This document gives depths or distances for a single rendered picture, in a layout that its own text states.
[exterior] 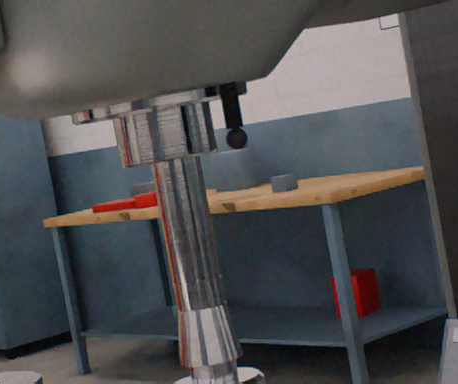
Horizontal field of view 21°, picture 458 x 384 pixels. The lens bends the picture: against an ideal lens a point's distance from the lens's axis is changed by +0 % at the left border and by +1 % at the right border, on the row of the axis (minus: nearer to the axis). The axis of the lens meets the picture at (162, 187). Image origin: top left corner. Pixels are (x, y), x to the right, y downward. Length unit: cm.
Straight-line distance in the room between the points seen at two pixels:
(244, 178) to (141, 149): 580
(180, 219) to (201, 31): 11
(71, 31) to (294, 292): 624
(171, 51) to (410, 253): 562
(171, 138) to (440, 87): 41
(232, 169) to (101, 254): 183
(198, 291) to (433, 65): 41
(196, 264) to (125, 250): 720
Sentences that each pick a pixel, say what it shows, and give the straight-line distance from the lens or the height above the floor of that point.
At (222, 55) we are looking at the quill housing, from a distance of 55.
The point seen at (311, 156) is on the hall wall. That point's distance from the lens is 645.
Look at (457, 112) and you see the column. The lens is 95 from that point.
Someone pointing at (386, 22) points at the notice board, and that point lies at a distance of 604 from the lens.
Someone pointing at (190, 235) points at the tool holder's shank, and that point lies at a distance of 60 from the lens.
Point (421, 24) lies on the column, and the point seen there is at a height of 133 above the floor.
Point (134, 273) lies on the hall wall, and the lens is 777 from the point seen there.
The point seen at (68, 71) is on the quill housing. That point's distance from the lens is 53.
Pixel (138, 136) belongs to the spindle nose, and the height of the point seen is 129.
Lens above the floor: 130
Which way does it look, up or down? 3 degrees down
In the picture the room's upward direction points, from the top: 10 degrees counter-clockwise
